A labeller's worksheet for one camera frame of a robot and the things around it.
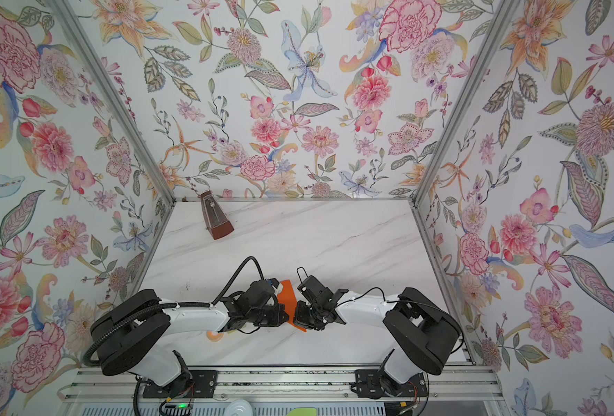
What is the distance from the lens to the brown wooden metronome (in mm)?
991

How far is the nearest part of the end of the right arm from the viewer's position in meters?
0.65

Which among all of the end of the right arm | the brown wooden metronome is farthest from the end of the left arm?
the brown wooden metronome

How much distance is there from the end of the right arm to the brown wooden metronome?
49 cm

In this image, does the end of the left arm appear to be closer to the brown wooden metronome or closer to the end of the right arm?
the end of the right arm
